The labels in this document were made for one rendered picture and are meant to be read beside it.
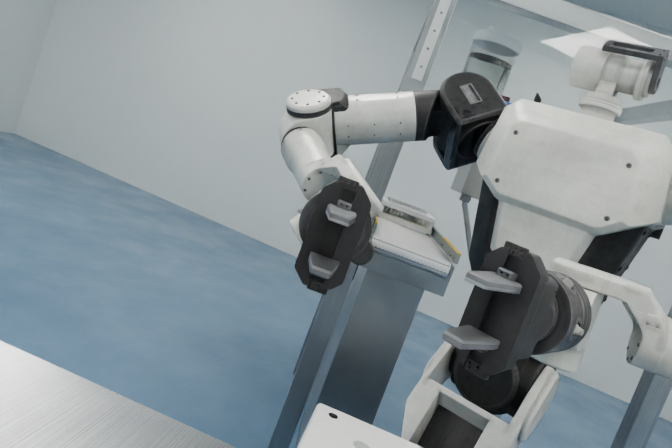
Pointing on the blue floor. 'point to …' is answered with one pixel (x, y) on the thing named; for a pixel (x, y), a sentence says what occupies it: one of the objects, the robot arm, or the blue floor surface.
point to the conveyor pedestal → (363, 346)
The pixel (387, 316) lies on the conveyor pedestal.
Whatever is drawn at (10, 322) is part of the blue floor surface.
